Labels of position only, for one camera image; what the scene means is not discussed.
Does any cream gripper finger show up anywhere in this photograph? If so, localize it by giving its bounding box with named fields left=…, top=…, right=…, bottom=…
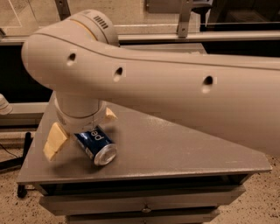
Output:
left=43, top=122, right=69, bottom=161
left=104, top=108, right=117, bottom=123

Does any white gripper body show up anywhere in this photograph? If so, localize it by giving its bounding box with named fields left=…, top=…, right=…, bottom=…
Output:
left=54, top=92, right=107, bottom=133

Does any blue pepsi can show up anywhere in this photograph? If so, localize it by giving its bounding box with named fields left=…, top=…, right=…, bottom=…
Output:
left=75, top=126, right=117, bottom=166

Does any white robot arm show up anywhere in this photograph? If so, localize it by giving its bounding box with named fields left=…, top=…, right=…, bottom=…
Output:
left=21, top=10, right=280, bottom=156

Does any black stand leg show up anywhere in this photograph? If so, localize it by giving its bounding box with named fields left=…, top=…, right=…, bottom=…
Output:
left=0, top=132, right=32, bottom=199

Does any white object at left edge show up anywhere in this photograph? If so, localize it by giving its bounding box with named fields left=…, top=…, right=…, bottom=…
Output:
left=0, top=94, right=12, bottom=115

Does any grey cabinet drawer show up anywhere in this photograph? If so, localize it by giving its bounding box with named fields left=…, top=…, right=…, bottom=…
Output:
left=39, top=185, right=245, bottom=215

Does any grey metal cabinet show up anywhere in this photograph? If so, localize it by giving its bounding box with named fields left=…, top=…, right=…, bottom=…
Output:
left=18, top=102, right=270, bottom=224

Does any metal railing frame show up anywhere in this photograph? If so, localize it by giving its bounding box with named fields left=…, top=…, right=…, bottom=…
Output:
left=0, top=0, right=280, bottom=46

